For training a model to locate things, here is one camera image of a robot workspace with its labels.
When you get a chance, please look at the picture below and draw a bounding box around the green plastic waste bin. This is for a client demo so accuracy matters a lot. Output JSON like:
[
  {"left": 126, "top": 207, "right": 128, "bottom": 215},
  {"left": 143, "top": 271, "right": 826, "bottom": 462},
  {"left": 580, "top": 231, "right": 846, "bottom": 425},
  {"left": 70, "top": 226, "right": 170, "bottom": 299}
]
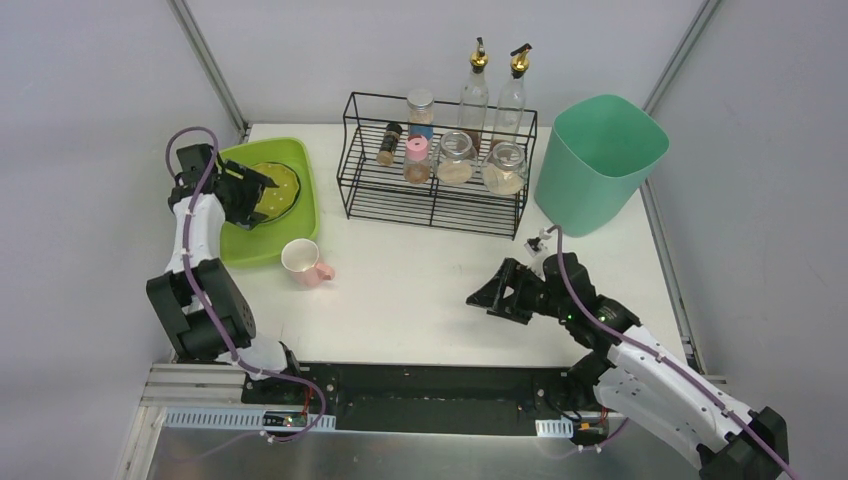
[{"left": 534, "top": 94, "right": 670, "bottom": 237}]

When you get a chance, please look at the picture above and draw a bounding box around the oil bottle with black spout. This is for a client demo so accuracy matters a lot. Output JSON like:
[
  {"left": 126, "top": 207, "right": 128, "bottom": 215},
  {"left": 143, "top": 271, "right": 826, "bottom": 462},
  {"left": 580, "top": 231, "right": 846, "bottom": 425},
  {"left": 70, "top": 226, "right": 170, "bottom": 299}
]
[{"left": 491, "top": 43, "right": 532, "bottom": 147}]

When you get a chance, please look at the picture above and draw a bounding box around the glass jar with metal ring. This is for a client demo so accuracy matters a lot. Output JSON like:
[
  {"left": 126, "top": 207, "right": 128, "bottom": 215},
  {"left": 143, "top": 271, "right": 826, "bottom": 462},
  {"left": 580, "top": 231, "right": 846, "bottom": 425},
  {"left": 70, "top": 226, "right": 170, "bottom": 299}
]
[{"left": 481, "top": 141, "right": 528, "bottom": 196}]

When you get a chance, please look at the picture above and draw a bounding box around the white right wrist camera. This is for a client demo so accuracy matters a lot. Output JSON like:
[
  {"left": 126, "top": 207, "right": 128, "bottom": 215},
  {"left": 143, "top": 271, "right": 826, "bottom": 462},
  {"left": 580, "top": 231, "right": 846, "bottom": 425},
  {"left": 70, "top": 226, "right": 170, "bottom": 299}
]
[{"left": 525, "top": 228, "right": 552, "bottom": 262}]

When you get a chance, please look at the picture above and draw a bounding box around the lime green plastic basin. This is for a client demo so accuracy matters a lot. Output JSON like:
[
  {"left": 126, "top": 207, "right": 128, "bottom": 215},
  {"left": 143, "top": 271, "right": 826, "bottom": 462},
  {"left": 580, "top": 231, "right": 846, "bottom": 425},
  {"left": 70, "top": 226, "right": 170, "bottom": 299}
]
[{"left": 220, "top": 137, "right": 319, "bottom": 268}]

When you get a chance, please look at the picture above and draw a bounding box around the green polka dot plate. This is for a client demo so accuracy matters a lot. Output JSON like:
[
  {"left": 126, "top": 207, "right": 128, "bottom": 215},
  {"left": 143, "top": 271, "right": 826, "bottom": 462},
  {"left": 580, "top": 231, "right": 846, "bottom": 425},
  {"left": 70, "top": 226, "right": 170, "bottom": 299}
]
[{"left": 253, "top": 162, "right": 301, "bottom": 223}]

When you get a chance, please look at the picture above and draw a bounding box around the pink cup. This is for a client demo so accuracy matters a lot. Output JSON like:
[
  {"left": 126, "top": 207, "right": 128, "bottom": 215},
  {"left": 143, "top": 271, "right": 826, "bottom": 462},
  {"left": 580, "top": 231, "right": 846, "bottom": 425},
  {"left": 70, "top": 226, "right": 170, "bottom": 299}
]
[{"left": 280, "top": 238, "right": 336, "bottom": 288}]

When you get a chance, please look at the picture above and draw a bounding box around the glass jar with beige powder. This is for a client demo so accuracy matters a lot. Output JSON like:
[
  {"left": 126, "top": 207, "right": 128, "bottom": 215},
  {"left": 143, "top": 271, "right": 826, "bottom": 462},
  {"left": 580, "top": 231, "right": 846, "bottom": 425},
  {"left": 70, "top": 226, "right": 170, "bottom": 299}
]
[{"left": 434, "top": 130, "right": 477, "bottom": 185}]

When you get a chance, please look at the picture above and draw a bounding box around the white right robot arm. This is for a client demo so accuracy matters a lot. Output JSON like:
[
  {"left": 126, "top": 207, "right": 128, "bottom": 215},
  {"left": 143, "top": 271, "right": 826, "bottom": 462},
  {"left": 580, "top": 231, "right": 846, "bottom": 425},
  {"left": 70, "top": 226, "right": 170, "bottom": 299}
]
[{"left": 466, "top": 253, "right": 789, "bottom": 479}]

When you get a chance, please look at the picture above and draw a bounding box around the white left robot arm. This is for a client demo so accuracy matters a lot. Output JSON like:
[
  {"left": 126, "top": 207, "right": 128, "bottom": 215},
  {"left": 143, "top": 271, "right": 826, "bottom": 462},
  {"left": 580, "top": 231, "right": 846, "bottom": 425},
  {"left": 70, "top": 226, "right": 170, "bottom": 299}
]
[{"left": 146, "top": 144, "right": 302, "bottom": 381}]

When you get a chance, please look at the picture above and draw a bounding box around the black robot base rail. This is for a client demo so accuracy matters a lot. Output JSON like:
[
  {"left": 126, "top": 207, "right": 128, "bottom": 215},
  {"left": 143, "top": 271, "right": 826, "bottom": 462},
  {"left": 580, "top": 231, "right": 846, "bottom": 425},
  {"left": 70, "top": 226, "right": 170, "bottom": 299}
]
[{"left": 241, "top": 363, "right": 614, "bottom": 445}]

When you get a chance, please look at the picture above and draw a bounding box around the black wire rack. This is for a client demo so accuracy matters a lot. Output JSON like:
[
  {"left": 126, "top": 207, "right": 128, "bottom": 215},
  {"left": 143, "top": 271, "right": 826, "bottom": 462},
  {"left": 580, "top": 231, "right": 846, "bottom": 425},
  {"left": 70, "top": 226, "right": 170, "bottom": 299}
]
[{"left": 336, "top": 91, "right": 529, "bottom": 238}]

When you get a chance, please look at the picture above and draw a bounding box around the silver lid pellet jar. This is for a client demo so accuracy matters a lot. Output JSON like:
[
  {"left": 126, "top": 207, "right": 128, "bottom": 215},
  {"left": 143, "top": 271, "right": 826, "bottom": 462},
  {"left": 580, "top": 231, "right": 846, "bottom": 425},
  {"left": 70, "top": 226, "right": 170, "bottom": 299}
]
[{"left": 406, "top": 88, "right": 434, "bottom": 140}]

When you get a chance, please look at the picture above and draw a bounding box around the black lid spice jar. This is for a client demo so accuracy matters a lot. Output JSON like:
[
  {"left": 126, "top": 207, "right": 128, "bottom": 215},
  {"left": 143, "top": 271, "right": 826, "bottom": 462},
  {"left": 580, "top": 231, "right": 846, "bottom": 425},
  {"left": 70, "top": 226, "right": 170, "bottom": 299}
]
[{"left": 376, "top": 122, "right": 404, "bottom": 166}]

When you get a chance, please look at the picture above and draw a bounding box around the pink lid spice jar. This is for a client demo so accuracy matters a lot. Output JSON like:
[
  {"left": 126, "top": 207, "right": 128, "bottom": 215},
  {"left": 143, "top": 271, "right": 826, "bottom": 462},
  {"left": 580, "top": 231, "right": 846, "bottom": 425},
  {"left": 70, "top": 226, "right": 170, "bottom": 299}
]
[{"left": 403, "top": 134, "right": 431, "bottom": 184}]

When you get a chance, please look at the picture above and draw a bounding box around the oil bottle with gold cap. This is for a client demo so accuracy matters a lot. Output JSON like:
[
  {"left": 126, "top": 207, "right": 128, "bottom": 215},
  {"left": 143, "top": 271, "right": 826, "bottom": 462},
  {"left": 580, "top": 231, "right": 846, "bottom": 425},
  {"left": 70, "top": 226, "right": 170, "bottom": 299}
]
[{"left": 458, "top": 37, "right": 489, "bottom": 151}]

